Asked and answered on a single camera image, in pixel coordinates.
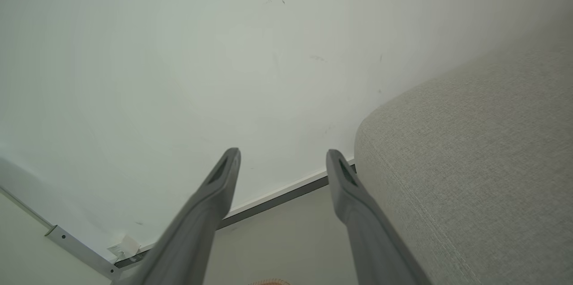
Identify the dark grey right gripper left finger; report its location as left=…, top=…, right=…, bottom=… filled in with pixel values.
left=112, top=147, right=242, bottom=285

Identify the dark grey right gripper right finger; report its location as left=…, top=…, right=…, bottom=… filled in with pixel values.
left=325, top=149, right=433, bottom=285

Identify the light grey fabric sofa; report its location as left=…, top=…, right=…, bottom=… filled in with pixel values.
left=354, top=21, right=573, bottom=285

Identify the aluminium frame profile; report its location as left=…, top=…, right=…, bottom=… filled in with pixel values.
left=0, top=186, right=124, bottom=282

